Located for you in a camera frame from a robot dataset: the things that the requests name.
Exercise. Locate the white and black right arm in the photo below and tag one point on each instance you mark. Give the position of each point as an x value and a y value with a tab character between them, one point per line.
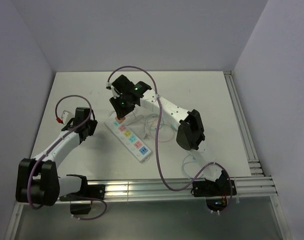
188	123

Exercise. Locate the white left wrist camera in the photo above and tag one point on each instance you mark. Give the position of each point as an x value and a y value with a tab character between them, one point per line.
65	117

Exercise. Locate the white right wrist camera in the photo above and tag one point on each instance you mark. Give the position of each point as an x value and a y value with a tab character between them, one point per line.
111	88

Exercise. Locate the white multicolour power strip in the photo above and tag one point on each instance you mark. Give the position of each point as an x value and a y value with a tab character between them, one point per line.
129	139

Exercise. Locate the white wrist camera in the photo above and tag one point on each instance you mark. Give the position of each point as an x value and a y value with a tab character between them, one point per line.
111	88
65	117

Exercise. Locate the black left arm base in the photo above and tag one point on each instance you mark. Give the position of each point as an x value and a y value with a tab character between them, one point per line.
92	193

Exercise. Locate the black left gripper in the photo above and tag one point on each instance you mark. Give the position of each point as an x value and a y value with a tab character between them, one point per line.
93	125

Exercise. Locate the pink charger plug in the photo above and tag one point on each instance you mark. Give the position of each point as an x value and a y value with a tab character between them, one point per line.
120	120

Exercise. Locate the aluminium rail frame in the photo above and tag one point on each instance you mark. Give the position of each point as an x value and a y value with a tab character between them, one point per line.
152	200

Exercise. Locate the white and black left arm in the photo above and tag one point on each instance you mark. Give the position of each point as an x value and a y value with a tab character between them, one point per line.
38	183

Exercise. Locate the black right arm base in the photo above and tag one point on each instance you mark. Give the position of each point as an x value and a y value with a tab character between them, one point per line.
220	193

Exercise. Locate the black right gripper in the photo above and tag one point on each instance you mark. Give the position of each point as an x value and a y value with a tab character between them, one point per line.
121	112

